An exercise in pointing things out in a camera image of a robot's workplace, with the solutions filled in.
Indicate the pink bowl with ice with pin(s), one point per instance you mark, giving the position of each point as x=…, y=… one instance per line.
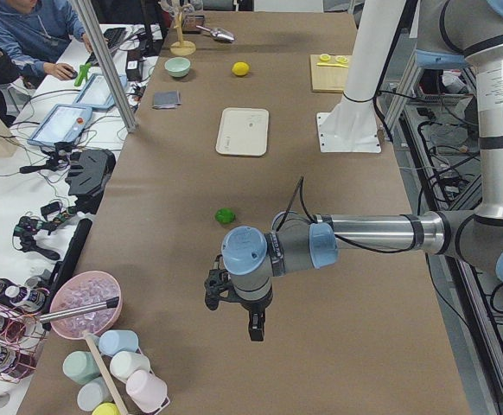
x=85, y=289

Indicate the pink plastic cup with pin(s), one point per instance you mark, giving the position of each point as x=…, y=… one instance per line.
x=148, y=392

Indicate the blue teach pendant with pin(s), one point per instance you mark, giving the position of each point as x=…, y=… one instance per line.
x=63, y=124
x=96, y=94

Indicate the wooden cup rack pole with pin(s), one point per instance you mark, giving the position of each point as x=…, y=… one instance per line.
x=118, y=400

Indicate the yellow plastic cup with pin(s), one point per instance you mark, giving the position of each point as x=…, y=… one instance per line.
x=106, y=408

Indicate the metal scoop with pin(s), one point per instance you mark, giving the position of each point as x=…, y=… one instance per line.
x=218, y=34

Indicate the wooden cutting board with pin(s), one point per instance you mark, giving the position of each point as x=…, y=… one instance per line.
x=328, y=79

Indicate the aluminium frame post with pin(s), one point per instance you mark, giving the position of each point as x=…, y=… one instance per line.
x=88, y=18

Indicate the black keyboard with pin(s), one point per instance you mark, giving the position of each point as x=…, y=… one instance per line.
x=114, y=36

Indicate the blue teach pendant far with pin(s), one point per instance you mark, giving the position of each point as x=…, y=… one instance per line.
x=96, y=94

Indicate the yellow plastic knife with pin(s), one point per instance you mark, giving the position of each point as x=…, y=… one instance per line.
x=327, y=64

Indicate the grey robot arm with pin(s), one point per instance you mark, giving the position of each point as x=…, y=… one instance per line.
x=451, y=34

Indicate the grey folded cloth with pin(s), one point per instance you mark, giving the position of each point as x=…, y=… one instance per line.
x=166, y=100

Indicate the green plastic cup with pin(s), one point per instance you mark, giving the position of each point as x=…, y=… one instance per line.
x=80, y=367

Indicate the wooden stand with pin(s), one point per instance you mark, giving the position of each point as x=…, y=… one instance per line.
x=180, y=47

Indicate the green lemon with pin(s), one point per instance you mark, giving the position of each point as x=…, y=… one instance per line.
x=224, y=216

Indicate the copper wire bottle rack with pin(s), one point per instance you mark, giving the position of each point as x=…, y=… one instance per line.
x=21, y=341

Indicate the metal tongs handle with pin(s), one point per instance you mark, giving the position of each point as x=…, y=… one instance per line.
x=111, y=303

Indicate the blue plastic cup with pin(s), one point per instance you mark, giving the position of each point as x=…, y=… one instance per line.
x=117, y=340

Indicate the white plastic cup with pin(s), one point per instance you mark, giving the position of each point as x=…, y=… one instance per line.
x=125, y=363

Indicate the person in blue hoodie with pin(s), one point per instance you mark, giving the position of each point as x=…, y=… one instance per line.
x=35, y=34

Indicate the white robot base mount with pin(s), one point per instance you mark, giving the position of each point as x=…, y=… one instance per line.
x=353, y=125

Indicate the grey-blue plastic cup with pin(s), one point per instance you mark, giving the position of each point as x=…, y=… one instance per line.
x=93, y=394

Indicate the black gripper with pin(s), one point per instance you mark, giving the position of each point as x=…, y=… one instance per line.
x=254, y=308

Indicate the cream rabbit tray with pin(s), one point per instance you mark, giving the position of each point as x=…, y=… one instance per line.
x=243, y=132

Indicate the yellow lemon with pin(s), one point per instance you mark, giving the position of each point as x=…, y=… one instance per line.
x=240, y=68

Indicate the blue teach pendant near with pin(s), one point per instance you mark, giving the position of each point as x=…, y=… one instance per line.
x=63, y=124

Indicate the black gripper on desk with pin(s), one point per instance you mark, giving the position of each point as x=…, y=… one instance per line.
x=90, y=171

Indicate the mint green bowl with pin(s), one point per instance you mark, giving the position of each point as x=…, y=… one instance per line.
x=177, y=67

